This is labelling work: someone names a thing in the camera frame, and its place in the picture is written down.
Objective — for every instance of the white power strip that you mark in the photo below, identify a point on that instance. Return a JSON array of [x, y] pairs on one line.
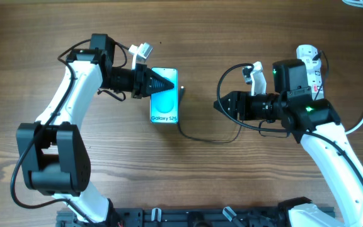
[[314, 77]]

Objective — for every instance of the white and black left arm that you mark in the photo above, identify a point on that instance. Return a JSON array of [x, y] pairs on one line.
[[53, 158]]

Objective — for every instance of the white USB charger plug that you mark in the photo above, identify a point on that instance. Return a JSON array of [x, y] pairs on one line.
[[311, 64]]

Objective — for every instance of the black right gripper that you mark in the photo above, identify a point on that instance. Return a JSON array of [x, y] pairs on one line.
[[237, 96]]

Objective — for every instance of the teal Galaxy smartphone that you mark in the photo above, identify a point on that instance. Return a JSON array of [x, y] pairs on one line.
[[164, 105]]

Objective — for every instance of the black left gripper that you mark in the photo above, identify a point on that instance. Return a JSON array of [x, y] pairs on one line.
[[142, 81]]

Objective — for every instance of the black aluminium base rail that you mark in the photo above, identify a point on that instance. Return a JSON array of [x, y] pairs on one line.
[[253, 216]]

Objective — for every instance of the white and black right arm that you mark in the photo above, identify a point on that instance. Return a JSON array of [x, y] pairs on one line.
[[314, 124]]

